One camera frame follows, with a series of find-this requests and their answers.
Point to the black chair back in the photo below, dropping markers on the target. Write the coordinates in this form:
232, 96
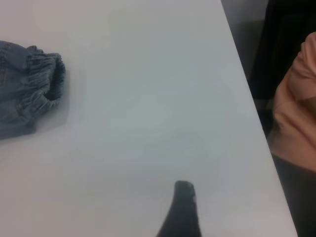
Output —
276, 49

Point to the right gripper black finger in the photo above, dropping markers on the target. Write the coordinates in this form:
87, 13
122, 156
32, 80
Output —
184, 214

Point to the blue denim pants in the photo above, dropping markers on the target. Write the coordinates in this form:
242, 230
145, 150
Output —
24, 86

